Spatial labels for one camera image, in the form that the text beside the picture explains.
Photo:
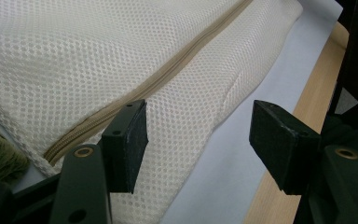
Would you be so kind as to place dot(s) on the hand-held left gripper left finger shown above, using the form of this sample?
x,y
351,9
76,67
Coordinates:
x,y
124,149

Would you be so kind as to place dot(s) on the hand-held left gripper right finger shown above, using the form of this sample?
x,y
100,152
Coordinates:
x,y
282,146

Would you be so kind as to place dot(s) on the light blue mat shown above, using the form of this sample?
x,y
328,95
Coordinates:
x,y
236,149

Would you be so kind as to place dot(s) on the white printed cloth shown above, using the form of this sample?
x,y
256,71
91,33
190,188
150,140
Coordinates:
x,y
74,62

